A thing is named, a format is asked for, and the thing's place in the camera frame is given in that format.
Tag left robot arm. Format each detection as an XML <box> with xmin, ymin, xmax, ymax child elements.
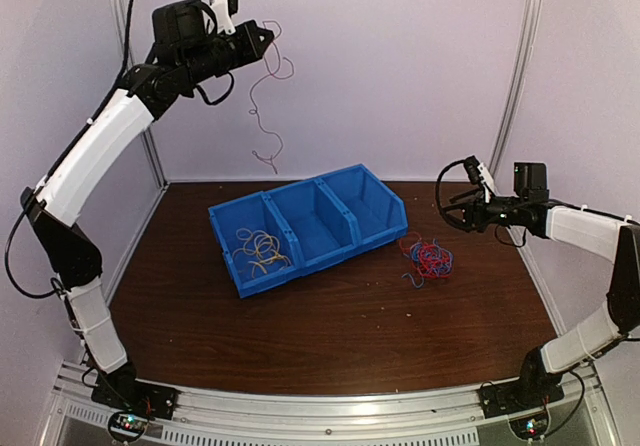
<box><xmin>21</xmin><ymin>0</ymin><xmax>275</xmax><ymax>410</ymax></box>

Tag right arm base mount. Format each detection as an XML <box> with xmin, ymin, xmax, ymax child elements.
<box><xmin>477</xmin><ymin>380</ymin><xmax>565</xmax><ymax>442</ymax></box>

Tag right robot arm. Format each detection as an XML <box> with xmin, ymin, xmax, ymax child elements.
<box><xmin>435</xmin><ymin>156</ymin><xmax>639</xmax><ymax>408</ymax></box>

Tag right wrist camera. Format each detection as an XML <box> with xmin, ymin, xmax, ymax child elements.
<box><xmin>463</xmin><ymin>156</ymin><xmax>496</xmax><ymax>203</ymax></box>

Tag red cable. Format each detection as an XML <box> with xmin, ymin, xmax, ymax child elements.
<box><xmin>248</xmin><ymin>19</ymin><xmax>295</xmax><ymax>175</ymax></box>

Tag yellow cable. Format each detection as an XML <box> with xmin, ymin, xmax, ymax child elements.
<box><xmin>244</xmin><ymin>235</ymin><xmax>292</xmax><ymax>273</ymax></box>
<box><xmin>230</xmin><ymin>225</ymin><xmax>292</xmax><ymax>275</ymax></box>

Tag right black sleeved cable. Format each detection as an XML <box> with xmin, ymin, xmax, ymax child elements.
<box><xmin>434</xmin><ymin>157</ymin><xmax>481</xmax><ymax>232</ymax></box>

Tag left aluminium frame post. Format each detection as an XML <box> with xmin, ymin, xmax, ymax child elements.
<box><xmin>109</xmin><ymin>0</ymin><xmax>168</xmax><ymax>190</ymax></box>

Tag aluminium front rail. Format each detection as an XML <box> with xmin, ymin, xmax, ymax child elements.
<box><xmin>39</xmin><ymin>360</ymin><xmax>616</xmax><ymax>446</ymax></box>

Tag aluminium frame post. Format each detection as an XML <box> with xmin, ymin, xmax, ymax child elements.
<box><xmin>489</xmin><ymin>0</ymin><xmax>543</xmax><ymax>174</ymax></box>
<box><xmin>109</xmin><ymin>0</ymin><xmax>168</xmax><ymax>190</ymax></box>

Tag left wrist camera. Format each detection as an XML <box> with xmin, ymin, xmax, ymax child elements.
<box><xmin>210</xmin><ymin>0</ymin><xmax>239</xmax><ymax>35</ymax></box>

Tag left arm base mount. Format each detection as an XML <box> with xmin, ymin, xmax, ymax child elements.
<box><xmin>91</xmin><ymin>383</ymin><xmax>178</xmax><ymax>443</ymax></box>

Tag right aluminium frame post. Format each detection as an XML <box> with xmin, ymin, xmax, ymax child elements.
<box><xmin>489</xmin><ymin>0</ymin><xmax>543</xmax><ymax>174</ymax></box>

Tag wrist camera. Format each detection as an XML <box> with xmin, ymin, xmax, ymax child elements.
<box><xmin>463</xmin><ymin>156</ymin><xmax>496</xmax><ymax>203</ymax></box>
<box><xmin>210</xmin><ymin>0</ymin><xmax>239</xmax><ymax>35</ymax></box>

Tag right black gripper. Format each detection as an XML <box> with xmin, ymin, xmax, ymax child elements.
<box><xmin>441</xmin><ymin>186</ymin><xmax>527</xmax><ymax>233</ymax></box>

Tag left black sleeved cable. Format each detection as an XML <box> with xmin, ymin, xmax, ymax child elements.
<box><xmin>4</xmin><ymin>0</ymin><xmax>211</xmax><ymax>300</ymax></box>

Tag red blue cables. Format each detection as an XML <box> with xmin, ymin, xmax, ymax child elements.
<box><xmin>398</xmin><ymin>233</ymin><xmax>456</xmax><ymax>290</ymax></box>

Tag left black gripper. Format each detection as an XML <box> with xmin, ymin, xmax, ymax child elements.
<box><xmin>182</xmin><ymin>19</ymin><xmax>276</xmax><ymax>85</ymax></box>

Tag black sleeved cable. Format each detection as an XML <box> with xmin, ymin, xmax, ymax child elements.
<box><xmin>434</xmin><ymin>157</ymin><xmax>481</xmax><ymax>232</ymax></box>
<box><xmin>4</xmin><ymin>0</ymin><xmax>211</xmax><ymax>300</ymax></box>

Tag blue three-compartment bin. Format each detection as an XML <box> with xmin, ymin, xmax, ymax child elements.
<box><xmin>209</xmin><ymin>165</ymin><xmax>408</xmax><ymax>298</ymax></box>

